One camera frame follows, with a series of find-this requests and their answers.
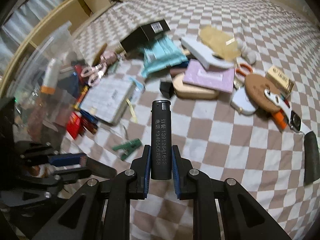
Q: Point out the yellow ribbon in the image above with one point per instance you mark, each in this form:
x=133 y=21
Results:
x=131 y=110

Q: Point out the pink scissors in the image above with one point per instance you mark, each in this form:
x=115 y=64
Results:
x=93 y=76

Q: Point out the green clip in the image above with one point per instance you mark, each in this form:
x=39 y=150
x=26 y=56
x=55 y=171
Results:
x=127 y=148

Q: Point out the black cylinder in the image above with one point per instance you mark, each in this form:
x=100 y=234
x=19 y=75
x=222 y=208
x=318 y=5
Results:
x=311 y=155

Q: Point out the white grid notebook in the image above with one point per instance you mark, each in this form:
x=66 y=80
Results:
x=107 y=100

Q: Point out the bottle with orange band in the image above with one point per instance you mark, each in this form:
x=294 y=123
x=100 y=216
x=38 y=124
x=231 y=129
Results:
x=50 y=77

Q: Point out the small white bottle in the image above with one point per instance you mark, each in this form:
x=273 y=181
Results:
x=247 y=52

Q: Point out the small black clip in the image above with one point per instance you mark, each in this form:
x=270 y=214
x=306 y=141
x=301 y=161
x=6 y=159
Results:
x=166 y=90

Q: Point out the red foil packet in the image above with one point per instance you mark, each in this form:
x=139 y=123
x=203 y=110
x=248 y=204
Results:
x=75 y=125

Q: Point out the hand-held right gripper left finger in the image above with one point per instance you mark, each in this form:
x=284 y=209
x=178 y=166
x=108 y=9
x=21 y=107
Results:
x=147 y=170

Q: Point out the black lighter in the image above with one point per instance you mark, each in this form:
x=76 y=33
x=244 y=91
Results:
x=161 y=140

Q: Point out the clear plastic storage container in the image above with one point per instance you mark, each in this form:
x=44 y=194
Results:
x=57 y=45

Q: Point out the small wooden block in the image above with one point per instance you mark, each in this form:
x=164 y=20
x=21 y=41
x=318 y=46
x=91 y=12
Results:
x=280 y=80

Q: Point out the red yellow snack bar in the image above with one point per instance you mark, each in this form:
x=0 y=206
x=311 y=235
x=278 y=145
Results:
x=81 y=97

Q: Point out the black box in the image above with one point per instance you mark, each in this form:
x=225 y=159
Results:
x=147 y=35

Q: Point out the grey curtain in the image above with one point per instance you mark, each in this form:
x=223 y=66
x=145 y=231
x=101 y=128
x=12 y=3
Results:
x=30 y=7

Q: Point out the white round case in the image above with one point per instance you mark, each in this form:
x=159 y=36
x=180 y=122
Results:
x=243 y=103

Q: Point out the long white box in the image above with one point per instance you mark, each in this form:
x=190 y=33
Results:
x=200 y=52

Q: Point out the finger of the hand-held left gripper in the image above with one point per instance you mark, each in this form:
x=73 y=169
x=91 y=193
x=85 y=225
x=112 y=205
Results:
x=65 y=160
x=67 y=175

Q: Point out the orange marker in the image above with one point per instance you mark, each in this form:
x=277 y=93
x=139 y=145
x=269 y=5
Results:
x=279 y=120

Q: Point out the oval wooden box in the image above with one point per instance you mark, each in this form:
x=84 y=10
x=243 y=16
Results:
x=195 y=92

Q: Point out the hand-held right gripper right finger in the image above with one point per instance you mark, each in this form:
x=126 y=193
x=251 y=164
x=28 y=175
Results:
x=176 y=172

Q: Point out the white smartwatch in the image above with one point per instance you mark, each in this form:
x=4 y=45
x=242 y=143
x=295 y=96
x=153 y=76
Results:
x=296 y=121

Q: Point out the checkered bedsheet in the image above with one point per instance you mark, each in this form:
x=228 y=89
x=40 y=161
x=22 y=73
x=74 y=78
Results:
x=225 y=135

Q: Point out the brown bear coaster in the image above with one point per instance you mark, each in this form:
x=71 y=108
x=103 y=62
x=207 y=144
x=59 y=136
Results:
x=257 y=90

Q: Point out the wooden shelf unit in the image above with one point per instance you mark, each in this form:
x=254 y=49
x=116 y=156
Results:
x=82 y=7

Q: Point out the blue metallic bar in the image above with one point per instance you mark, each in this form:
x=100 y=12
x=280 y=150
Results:
x=88 y=121

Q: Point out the teal tissue packet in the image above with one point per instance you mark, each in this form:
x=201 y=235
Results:
x=162 y=57

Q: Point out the dark object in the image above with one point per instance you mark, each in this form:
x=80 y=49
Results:
x=100 y=167

